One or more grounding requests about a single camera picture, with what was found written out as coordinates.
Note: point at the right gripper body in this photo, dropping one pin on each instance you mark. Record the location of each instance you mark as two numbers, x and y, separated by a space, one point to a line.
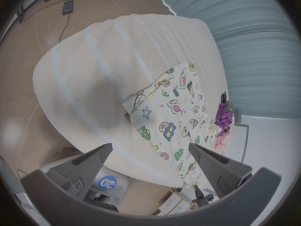
203 200

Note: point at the white drawer cabinet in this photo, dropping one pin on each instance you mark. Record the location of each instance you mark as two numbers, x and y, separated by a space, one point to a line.
176 201

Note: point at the pink garment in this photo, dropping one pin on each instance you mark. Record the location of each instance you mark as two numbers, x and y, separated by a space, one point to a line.
222 141

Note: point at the black garment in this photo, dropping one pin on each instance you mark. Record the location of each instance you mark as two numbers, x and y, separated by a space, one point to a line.
225 101

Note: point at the purple satin garment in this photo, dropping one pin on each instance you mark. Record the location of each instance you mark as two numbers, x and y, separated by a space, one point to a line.
223 118

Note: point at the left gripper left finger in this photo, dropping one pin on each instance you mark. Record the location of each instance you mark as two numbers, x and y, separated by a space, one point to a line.
84 171

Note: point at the black power adapter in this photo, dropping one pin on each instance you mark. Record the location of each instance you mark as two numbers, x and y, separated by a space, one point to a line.
67 7

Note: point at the grey bedside table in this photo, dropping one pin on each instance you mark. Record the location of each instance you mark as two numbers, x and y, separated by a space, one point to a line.
237 115

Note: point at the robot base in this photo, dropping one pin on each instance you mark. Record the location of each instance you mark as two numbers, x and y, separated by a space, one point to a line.
110 185

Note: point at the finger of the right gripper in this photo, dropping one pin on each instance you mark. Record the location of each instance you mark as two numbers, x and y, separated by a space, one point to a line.
198 192

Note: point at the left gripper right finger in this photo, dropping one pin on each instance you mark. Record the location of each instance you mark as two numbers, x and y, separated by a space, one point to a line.
216 171

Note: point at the bed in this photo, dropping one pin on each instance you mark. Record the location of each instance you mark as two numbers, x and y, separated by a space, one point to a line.
105 79

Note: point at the white printed pyjama top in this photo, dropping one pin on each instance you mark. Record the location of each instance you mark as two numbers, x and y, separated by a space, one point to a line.
169 116

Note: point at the blue-green curtain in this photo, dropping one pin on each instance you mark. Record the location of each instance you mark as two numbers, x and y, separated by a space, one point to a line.
247 32

